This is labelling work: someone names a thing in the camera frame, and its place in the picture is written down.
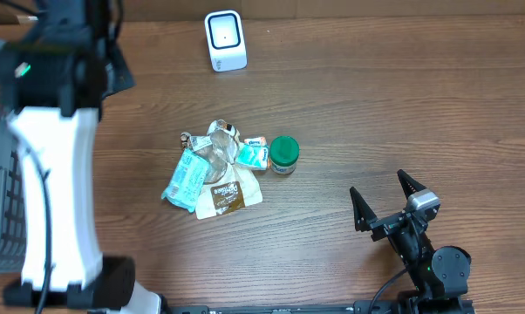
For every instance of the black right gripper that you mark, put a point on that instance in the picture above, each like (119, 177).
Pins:
(367, 220)

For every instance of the green lid jar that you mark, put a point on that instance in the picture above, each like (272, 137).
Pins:
(283, 154)

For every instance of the teal tissue pack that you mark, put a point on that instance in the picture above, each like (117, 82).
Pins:
(253, 157)

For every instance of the brown Pantree snack bag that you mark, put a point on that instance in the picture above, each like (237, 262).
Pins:
(227, 186)

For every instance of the teal snack packet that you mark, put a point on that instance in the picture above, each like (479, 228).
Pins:
(186, 183)

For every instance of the orange tissue pack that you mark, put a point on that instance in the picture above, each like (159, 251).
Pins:
(256, 141)

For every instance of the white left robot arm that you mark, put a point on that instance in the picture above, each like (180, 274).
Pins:
(54, 81)

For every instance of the white barcode scanner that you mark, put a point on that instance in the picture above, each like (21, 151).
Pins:
(226, 44)

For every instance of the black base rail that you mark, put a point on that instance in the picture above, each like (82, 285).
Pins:
(288, 309)

